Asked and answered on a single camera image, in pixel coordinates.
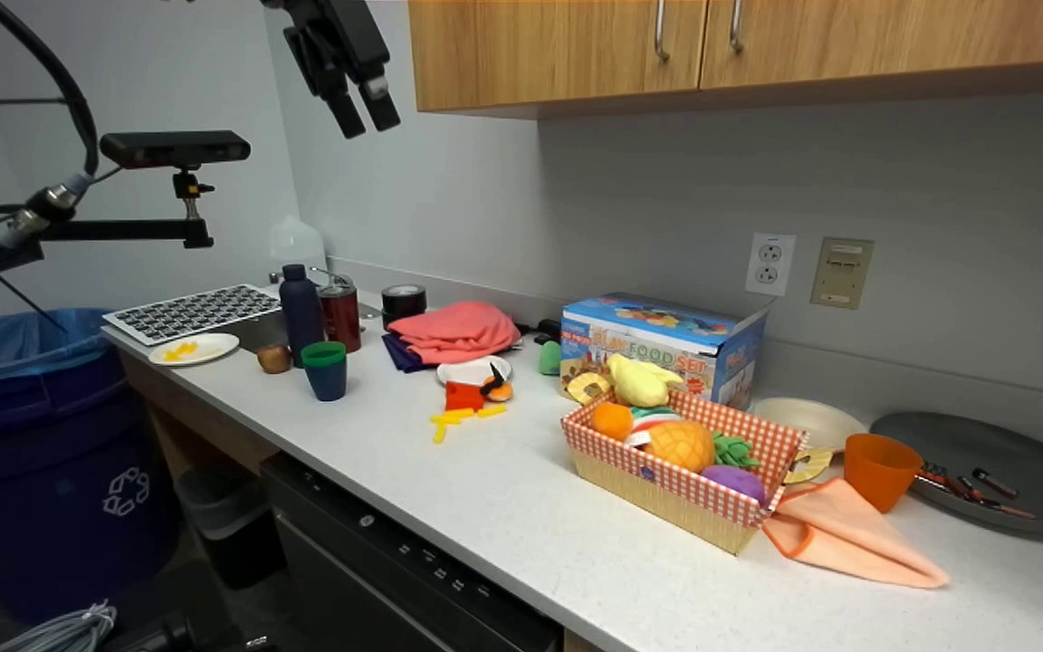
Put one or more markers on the yellow toy egg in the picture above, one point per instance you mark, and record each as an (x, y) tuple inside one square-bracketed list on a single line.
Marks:
[(177, 351)]

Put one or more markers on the beige wall plate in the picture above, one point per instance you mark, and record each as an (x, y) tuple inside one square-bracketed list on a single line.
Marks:
[(842, 271)]

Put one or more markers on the dark blue bottle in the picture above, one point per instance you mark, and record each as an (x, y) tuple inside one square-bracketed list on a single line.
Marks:
[(303, 313)]

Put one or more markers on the orange cup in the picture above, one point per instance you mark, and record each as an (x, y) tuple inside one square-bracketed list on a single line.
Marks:
[(882, 474)]

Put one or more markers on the navy cloth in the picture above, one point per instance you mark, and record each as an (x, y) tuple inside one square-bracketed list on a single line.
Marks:
[(399, 351)]

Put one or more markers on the coral cloth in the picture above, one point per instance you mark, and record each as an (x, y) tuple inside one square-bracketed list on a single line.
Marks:
[(453, 330)]

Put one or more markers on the red checked cardboard basket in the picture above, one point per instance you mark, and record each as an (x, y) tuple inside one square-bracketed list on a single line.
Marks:
[(652, 492)]

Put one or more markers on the wooden cabinet body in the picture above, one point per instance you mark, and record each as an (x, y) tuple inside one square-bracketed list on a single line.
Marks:
[(615, 102)]

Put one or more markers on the yellow toy fry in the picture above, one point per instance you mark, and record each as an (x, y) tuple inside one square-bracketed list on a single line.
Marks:
[(439, 427), (490, 409), (463, 416)]

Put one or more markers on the brown toy bacon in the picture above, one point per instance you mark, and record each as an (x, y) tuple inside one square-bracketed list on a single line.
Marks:
[(962, 486)]

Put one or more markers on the orange yellow toy fruit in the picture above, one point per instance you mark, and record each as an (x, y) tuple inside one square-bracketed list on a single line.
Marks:
[(683, 444)]

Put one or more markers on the yellow toy slice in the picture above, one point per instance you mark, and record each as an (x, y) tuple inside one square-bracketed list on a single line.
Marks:
[(809, 469)]

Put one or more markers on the small black bin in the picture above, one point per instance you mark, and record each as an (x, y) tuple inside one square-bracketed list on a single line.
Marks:
[(233, 528)]

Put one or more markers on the red metal can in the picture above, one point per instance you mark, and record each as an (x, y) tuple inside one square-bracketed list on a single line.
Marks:
[(343, 316)]

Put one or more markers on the purple toy fruit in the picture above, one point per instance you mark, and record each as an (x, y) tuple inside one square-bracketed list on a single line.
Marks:
[(735, 482)]

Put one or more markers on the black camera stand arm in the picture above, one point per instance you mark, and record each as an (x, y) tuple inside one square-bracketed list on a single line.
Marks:
[(136, 228)]

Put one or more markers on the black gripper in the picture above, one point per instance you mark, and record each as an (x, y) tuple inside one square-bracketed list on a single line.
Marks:
[(327, 37)]

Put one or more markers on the red toy fries holder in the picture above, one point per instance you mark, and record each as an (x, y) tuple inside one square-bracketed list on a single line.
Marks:
[(463, 396)]

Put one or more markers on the cream bowl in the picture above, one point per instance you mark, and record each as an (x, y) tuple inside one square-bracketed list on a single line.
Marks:
[(812, 421)]

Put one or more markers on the wooden cabinet door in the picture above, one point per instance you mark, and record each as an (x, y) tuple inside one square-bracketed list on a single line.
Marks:
[(535, 48), (905, 30)]

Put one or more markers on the black and orange toy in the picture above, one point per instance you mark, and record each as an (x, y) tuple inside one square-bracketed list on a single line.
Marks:
[(501, 387)]

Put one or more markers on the black dishwasher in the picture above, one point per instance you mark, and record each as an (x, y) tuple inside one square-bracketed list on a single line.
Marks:
[(354, 591)]

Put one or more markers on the green toy vegetable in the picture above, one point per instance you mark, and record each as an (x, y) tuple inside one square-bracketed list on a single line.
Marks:
[(734, 451)]

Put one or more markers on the peach cloth napkin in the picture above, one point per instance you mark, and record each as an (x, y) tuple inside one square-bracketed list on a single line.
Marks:
[(842, 536)]

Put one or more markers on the white wall outlet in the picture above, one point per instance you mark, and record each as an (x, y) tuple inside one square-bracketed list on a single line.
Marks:
[(769, 264)]

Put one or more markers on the blue cup with green rim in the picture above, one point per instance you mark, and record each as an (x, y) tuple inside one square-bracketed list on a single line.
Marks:
[(327, 376)]

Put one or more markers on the yellow toy banana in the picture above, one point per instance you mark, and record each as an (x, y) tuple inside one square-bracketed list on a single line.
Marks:
[(641, 381)]

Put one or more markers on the white and red toy piece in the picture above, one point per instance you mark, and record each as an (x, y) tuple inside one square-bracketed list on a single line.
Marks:
[(649, 426)]

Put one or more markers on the gray plate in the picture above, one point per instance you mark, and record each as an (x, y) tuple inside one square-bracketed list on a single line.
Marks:
[(1003, 455)]

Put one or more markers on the blue recycling bin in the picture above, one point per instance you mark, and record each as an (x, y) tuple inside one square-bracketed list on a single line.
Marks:
[(52, 482)]

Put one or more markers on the blue toy box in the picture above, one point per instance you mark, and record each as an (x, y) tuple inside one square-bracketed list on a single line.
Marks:
[(669, 327)]

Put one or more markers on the black stereo camera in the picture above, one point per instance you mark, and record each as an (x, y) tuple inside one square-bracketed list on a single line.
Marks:
[(171, 149)]

